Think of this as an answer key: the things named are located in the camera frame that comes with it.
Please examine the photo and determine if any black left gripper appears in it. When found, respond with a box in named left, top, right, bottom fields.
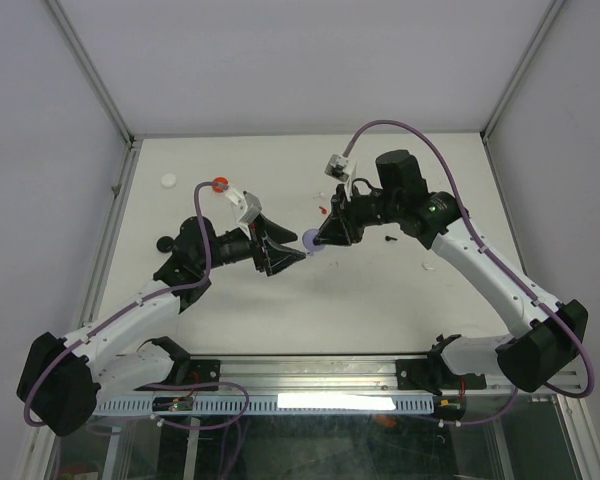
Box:
left=199, top=214, right=305, bottom=275

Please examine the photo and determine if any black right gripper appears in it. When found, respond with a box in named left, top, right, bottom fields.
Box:
left=314, top=183, right=402, bottom=247

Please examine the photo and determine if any purple round earbud charging case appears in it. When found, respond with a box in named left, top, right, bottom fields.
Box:
left=302, top=229, right=325, bottom=254

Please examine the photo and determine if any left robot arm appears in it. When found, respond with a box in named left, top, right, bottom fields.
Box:
left=16, top=214, right=306, bottom=437

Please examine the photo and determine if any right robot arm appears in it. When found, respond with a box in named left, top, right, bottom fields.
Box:
left=313, top=150, right=588, bottom=393

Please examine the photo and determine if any orange round charging case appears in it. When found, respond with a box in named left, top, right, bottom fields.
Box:
left=211, top=176, right=229, bottom=193

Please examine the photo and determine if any black round charging case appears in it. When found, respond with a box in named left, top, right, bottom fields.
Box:
left=156, top=236, right=174, bottom=253

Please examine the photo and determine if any white round charging case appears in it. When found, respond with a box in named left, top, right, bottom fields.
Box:
left=160, top=173, right=177, bottom=189

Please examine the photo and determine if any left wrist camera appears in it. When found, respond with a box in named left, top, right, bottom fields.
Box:
left=224, top=186, right=262, bottom=227

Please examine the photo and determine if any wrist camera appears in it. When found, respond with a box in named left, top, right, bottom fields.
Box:
left=324, top=154, right=357, bottom=200
left=224, top=186, right=262, bottom=227

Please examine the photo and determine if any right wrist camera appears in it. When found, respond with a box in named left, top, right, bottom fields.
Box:
left=324, top=154, right=357, bottom=200

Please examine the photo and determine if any aluminium mounting rail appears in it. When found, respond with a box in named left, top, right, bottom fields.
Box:
left=49, top=353, right=579, bottom=396

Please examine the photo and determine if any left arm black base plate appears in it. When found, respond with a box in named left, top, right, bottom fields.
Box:
left=176, top=358, right=221, bottom=386

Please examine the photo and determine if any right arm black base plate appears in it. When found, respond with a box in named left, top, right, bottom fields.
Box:
left=395, top=358, right=487, bottom=396

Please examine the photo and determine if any white slotted cable duct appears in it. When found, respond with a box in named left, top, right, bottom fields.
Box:
left=94, top=393, right=434, bottom=417

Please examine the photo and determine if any aluminium frame post left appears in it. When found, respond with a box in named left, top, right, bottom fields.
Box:
left=41, top=0, right=135, bottom=145

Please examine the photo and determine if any aluminium frame post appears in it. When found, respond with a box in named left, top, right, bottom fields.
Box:
left=480, top=0, right=568, bottom=144
left=41, top=0, right=135, bottom=145

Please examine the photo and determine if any aluminium frame post right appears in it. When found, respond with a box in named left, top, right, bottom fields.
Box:
left=480, top=0, right=568, bottom=144

